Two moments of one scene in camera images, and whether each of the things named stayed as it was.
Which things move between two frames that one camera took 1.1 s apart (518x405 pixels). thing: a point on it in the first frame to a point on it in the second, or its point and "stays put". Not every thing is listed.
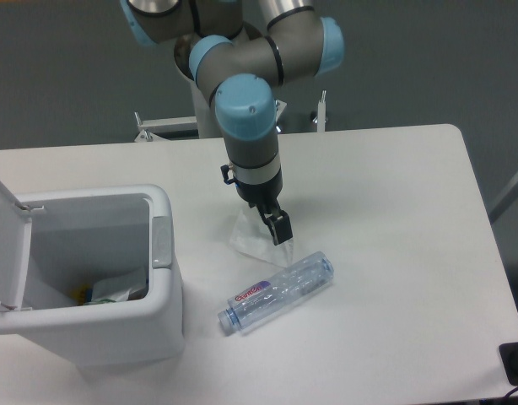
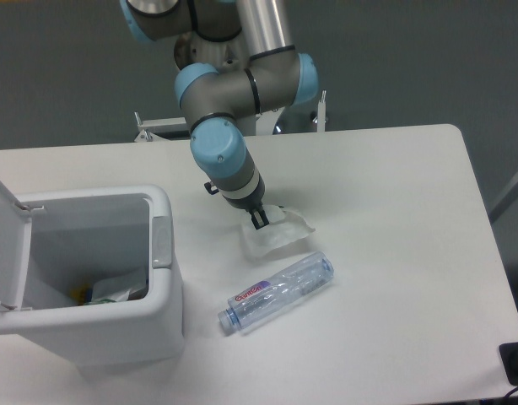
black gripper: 264,194 to 253,202
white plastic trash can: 105,289 stays put
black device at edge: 515,357 stays put
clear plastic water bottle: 296,282 stays put
